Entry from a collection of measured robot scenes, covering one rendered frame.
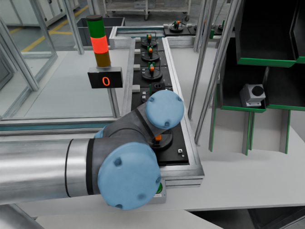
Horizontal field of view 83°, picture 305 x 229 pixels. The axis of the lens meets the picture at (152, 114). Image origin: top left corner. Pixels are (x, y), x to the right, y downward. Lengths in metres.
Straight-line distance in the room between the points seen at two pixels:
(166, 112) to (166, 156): 0.41
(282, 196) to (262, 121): 0.30
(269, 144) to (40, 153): 0.77
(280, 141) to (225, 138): 0.21
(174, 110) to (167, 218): 0.49
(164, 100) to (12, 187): 0.25
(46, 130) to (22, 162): 0.73
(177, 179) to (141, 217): 0.19
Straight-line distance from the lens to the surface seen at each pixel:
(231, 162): 0.90
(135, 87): 1.01
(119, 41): 1.78
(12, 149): 0.26
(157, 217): 0.74
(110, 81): 0.69
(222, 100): 0.60
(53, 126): 0.96
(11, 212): 0.50
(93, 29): 0.62
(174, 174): 0.69
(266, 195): 0.88
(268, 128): 0.83
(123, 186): 0.21
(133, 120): 0.34
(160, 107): 0.32
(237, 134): 0.76
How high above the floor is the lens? 1.57
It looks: 44 degrees down
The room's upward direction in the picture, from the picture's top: straight up
